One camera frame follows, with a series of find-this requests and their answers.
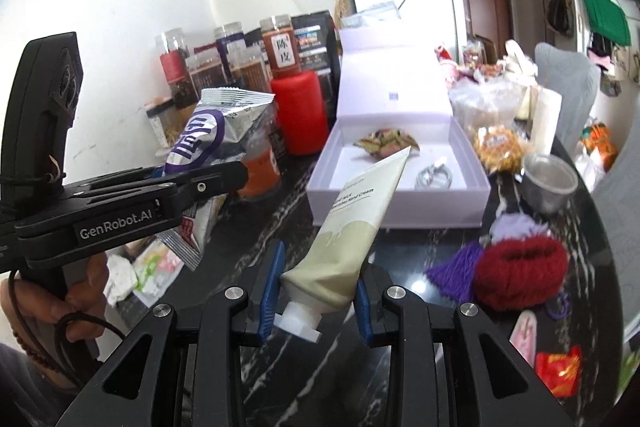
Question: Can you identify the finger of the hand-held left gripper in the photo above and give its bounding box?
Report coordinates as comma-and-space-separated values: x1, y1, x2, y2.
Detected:
160, 163, 249, 228
64, 162, 222, 198

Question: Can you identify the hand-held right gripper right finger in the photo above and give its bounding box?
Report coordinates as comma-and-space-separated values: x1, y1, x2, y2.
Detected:
352, 264, 576, 427

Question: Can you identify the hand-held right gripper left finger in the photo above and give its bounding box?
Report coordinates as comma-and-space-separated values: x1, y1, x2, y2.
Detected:
55, 239, 287, 427

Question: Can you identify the silver purple snack packet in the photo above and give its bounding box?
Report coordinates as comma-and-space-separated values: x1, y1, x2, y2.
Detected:
159, 88, 276, 270

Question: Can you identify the beige hand cream tube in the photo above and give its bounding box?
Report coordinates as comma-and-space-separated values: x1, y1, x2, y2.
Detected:
274, 146, 412, 342

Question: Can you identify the red fluffy scrunchie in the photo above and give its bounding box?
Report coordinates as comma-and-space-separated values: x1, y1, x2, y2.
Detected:
472, 236, 570, 312

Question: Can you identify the white charging cable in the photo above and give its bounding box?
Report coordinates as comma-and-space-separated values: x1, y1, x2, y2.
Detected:
415, 157, 455, 190

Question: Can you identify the brown pink snack packet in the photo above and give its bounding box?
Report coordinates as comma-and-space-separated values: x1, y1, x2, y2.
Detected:
352, 129, 421, 156

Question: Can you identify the red snack packet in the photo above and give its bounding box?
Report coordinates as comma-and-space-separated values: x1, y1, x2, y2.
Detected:
535, 346, 583, 399

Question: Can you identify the lavender gift box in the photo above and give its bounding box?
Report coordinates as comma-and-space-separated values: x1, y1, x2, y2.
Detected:
306, 27, 492, 229

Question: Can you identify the person's left forearm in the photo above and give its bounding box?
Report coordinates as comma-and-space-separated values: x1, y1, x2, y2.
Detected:
0, 339, 81, 427

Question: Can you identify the person's left hand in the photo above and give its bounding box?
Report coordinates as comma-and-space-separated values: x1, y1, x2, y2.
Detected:
0, 253, 109, 344

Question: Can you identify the green white packet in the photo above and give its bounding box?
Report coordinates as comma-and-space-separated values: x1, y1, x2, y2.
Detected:
132, 239, 183, 308

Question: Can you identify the crumpled white tissue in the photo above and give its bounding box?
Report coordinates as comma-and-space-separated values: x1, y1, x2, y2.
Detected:
104, 254, 138, 305

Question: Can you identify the red cylinder bottle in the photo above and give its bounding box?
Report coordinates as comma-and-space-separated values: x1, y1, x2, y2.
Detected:
270, 71, 330, 156

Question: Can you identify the group of plastic spice jars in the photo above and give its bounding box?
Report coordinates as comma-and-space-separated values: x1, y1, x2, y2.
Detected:
145, 16, 306, 200

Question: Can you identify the black foil bag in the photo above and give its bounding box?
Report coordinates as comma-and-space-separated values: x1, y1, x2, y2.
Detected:
291, 11, 341, 108

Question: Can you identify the yellow waffle snack bag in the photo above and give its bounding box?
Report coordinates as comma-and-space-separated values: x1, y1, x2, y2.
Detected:
472, 125, 531, 175

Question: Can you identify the metal bowl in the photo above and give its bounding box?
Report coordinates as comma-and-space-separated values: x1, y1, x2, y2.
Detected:
522, 153, 579, 215

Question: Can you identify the woven fan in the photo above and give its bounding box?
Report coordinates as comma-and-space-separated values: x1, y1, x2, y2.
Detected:
334, 0, 353, 30

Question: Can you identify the clear plastic bag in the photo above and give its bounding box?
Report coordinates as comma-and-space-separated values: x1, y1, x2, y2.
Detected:
448, 72, 526, 132

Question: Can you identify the paper towel roll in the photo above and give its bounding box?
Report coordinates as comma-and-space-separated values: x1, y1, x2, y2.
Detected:
530, 88, 563, 155

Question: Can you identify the grey leaf-patterned chair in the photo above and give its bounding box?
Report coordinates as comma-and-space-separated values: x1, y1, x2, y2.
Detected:
534, 42, 601, 158
592, 127, 640, 338

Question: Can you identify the orange bag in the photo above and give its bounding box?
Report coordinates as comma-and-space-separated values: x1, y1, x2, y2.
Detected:
580, 122, 620, 172

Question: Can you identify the white fridge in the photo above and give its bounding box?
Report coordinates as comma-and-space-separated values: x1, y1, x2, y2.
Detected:
350, 0, 468, 52

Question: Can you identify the brown door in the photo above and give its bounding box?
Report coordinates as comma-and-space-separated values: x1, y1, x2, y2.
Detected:
450, 0, 513, 58

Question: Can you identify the black handbag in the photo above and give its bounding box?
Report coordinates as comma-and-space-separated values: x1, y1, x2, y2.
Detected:
546, 0, 576, 38

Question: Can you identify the green tote bag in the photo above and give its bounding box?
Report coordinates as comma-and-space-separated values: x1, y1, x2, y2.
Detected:
581, 0, 632, 46

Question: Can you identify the black cable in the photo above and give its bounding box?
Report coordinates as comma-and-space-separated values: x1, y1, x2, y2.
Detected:
54, 311, 132, 360

